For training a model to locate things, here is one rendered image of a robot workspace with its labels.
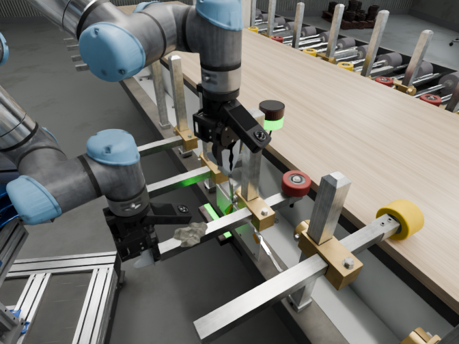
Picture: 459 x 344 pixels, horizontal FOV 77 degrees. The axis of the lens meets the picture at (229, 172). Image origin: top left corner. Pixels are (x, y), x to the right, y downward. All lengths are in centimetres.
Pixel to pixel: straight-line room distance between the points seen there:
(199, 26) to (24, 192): 36
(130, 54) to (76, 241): 167
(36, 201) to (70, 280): 112
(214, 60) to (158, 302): 133
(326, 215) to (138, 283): 133
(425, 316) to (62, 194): 79
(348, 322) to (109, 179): 73
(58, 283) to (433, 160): 156
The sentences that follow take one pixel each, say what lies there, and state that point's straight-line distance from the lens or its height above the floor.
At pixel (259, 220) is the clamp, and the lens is 75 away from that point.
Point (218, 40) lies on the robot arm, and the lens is 51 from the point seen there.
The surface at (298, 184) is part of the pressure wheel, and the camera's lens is 81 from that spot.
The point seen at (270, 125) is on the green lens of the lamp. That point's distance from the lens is 67.
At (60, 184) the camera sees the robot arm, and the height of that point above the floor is 115.
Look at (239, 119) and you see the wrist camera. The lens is 56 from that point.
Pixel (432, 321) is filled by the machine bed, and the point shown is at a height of 77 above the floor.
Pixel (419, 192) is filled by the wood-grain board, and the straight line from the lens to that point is 92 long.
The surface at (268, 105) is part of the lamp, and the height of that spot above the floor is 113.
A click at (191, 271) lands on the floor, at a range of 169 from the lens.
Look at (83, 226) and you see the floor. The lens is 209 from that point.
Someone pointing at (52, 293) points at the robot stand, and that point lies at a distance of 159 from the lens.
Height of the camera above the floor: 143
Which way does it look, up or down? 39 degrees down
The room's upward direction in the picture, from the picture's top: straight up
